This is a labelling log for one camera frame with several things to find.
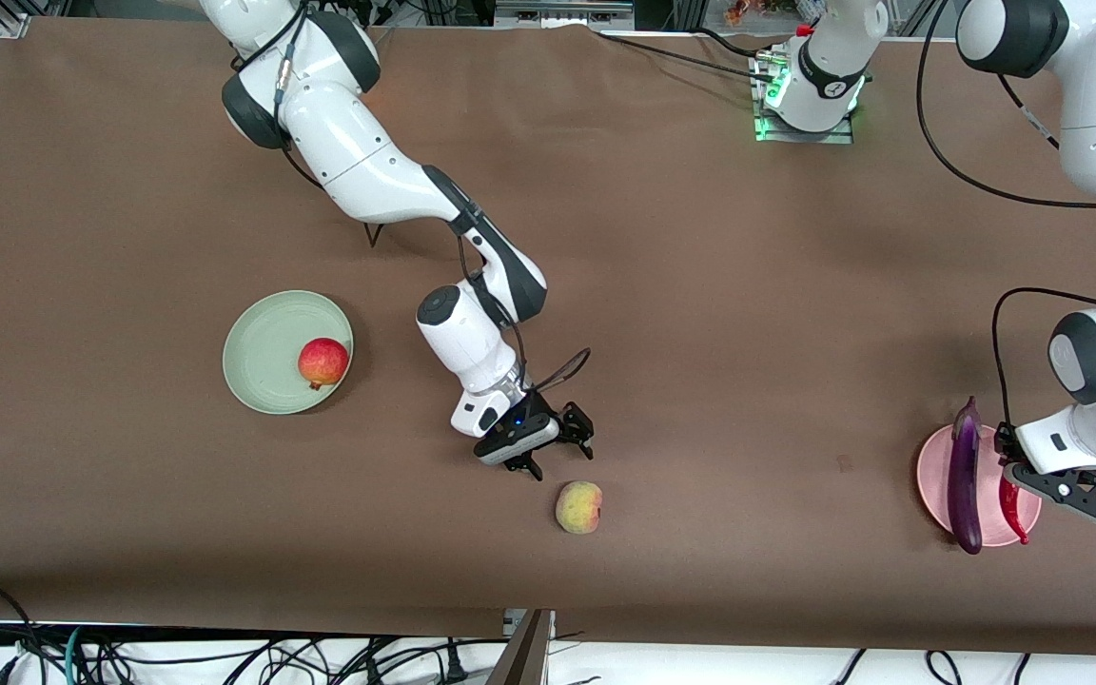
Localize long purple eggplant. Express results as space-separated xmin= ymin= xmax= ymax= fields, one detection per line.
xmin=947 ymin=396 xmax=986 ymax=556

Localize red chili pepper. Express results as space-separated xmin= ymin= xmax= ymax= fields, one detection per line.
xmin=997 ymin=476 xmax=1031 ymax=547

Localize red pomegranate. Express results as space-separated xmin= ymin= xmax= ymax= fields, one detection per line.
xmin=297 ymin=337 xmax=351 ymax=392

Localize yellow-pink peach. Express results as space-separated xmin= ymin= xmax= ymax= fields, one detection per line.
xmin=555 ymin=479 xmax=604 ymax=536

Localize pink round plate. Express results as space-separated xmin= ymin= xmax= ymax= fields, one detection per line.
xmin=916 ymin=421 xmax=1044 ymax=548

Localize brown paper table cover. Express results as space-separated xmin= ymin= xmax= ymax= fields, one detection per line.
xmin=0 ymin=17 xmax=1096 ymax=657

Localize grey metal beam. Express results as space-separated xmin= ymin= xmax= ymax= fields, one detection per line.
xmin=485 ymin=609 xmax=557 ymax=685

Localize pale green round plate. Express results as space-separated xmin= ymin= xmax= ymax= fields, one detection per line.
xmin=221 ymin=290 xmax=355 ymax=417

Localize grey background device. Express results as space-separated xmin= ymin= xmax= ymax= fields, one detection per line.
xmin=495 ymin=0 xmax=636 ymax=29

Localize colourful background items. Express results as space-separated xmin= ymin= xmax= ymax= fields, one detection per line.
xmin=723 ymin=0 xmax=798 ymax=26

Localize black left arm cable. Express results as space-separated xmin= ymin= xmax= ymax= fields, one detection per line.
xmin=915 ymin=0 xmax=1096 ymax=431

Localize long black table cable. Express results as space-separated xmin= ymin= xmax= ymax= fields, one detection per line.
xmin=594 ymin=31 xmax=779 ymax=84

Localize short black table cable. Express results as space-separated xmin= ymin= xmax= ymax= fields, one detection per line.
xmin=694 ymin=26 xmax=770 ymax=60

